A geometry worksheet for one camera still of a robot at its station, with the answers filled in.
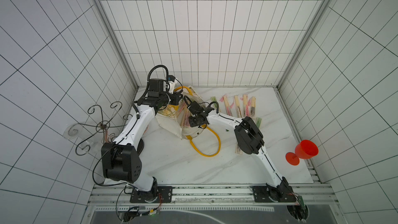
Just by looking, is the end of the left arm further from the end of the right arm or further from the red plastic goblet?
the red plastic goblet

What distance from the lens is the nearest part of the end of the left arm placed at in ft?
1.94

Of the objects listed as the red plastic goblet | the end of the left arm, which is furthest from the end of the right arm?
the red plastic goblet
